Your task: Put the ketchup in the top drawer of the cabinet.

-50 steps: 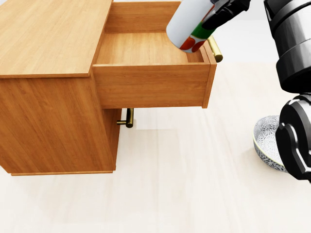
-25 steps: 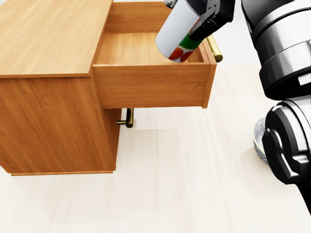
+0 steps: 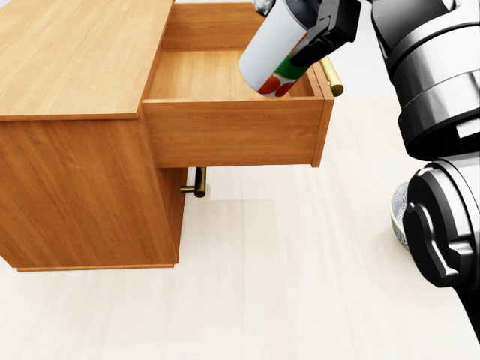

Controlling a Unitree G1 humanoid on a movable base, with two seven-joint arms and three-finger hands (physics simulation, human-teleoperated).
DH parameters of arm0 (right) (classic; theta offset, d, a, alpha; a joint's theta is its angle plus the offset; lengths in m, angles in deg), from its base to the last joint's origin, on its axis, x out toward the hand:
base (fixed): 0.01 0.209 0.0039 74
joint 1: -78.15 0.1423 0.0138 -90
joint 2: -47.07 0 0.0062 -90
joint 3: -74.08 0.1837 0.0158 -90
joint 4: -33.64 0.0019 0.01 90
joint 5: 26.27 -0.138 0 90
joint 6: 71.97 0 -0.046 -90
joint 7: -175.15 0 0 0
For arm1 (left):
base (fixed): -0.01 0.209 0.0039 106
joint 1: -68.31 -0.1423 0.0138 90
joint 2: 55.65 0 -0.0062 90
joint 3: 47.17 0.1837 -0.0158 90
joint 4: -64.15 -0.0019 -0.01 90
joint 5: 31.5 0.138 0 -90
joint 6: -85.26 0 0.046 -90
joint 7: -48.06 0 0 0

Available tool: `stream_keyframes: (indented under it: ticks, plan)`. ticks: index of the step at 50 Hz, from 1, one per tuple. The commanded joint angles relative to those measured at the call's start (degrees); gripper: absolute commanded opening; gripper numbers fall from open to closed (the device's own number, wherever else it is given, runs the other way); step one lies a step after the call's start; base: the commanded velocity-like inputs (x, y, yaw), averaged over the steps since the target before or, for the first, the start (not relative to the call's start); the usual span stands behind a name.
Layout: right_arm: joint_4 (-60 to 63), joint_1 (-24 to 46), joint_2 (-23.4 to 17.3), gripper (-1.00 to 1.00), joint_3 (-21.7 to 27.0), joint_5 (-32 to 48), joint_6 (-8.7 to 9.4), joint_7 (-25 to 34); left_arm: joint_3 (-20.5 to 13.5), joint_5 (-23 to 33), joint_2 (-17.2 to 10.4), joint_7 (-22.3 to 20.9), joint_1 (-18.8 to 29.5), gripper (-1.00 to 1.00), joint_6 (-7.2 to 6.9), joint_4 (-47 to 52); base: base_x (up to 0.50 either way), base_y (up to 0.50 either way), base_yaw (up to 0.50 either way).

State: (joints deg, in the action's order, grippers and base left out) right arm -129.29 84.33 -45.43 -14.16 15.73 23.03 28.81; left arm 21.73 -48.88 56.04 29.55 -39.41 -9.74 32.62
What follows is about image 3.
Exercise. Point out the patterned grey bowl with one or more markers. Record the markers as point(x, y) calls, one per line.
point(398, 215)

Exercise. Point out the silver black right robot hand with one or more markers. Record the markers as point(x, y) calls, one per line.
point(337, 22)

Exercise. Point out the open wooden drawer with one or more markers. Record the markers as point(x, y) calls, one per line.
point(232, 131)

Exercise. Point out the wooden cabinet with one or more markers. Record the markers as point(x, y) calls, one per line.
point(75, 168)

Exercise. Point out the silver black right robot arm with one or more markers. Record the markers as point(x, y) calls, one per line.
point(435, 97)

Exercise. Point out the closed wooden drawer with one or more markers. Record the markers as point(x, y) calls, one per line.
point(173, 217)

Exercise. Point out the white ketchup bottle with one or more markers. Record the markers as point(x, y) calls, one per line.
point(268, 48)

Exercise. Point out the grey speckled object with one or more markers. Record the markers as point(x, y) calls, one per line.
point(264, 6)

